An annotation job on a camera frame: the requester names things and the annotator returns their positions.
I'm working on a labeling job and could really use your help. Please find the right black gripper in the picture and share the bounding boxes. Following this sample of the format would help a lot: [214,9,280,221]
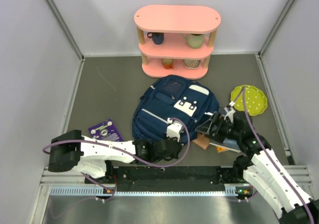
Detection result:
[196,112,241,143]

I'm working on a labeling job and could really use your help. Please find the dark blue 1984 book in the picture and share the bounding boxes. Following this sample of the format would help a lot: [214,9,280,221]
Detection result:
[210,138,241,153]

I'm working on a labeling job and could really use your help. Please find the navy blue backpack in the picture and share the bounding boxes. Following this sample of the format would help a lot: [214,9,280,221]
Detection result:
[132,75,220,141]

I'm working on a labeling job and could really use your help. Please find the orange treehouse book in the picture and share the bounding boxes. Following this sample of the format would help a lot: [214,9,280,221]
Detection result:
[216,146,227,153]

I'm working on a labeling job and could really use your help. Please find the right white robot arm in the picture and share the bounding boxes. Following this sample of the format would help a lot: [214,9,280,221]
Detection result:
[196,111,319,224]

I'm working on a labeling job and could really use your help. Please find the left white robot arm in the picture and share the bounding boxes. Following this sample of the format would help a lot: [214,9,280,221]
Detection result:
[48,130,182,183]

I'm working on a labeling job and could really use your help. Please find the tan leather wallet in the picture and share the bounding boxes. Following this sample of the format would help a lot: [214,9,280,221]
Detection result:
[192,133,210,150]

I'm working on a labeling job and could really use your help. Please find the green polka dot plate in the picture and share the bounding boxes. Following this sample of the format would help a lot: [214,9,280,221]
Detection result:
[230,85,268,116]

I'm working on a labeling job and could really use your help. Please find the patterned ceramic bowl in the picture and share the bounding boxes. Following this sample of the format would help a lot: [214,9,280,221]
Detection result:
[183,59,200,69]

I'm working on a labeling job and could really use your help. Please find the purple book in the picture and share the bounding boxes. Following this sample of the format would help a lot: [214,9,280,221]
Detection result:
[88,118,124,142]

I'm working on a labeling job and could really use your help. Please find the orange cup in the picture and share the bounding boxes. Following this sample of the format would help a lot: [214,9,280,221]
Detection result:
[161,58,174,69]

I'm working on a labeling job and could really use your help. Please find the pale green mug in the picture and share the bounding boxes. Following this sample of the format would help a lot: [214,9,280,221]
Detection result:
[181,34,205,49]

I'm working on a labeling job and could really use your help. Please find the pink three-tier shelf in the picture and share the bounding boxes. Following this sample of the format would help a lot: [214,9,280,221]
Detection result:
[134,4,221,80]

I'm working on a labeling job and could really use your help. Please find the dark blue mug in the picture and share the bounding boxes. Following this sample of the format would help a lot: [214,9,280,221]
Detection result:
[147,32,164,45]

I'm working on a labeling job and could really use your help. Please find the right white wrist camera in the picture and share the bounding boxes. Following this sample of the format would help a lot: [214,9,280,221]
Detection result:
[224,101,236,123]

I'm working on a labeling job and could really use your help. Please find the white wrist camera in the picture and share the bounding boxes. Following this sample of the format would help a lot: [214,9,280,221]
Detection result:
[166,118,183,140]
[224,101,236,123]

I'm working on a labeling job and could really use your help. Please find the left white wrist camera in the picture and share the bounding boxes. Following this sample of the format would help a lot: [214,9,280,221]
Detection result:
[166,118,183,140]

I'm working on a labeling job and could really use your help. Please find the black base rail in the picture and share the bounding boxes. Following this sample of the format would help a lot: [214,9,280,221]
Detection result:
[95,166,245,192]

